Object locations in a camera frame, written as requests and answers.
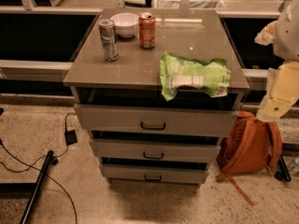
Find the grey drawer cabinet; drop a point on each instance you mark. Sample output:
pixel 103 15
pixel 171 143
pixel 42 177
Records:
pixel 134 79

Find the orange soda can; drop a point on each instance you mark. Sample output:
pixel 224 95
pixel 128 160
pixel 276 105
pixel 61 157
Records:
pixel 147 30

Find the silver tall drink can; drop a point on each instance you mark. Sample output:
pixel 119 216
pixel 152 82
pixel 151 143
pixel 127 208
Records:
pixel 109 39

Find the grey middle drawer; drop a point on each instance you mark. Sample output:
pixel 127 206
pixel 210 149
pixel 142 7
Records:
pixel 151 151

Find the black metal leg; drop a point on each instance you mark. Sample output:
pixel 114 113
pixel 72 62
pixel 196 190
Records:
pixel 37 188

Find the black power adapter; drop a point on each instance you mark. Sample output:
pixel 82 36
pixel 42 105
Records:
pixel 70 137

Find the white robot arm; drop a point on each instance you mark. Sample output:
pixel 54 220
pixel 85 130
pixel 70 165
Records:
pixel 286 40

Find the grey drawer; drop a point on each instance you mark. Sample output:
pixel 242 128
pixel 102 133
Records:
pixel 152 174
pixel 151 151
pixel 129 119

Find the white bowl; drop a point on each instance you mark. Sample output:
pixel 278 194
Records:
pixel 126 24

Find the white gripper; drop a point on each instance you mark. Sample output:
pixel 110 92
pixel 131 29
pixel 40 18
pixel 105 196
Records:
pixel 288 37

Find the grey top drawer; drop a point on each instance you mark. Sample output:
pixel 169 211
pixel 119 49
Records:
pixel 129 119

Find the green chip bag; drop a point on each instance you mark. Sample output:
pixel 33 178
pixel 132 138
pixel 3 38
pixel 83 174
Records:
pixel 213 78

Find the orange backpack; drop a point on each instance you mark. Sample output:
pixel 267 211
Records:
pixel 250 146

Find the black stand foot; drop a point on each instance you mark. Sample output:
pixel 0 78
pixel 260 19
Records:
pixel 282 173

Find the grey bottom drawer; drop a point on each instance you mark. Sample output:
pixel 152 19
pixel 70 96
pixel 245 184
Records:
pixel 152 174

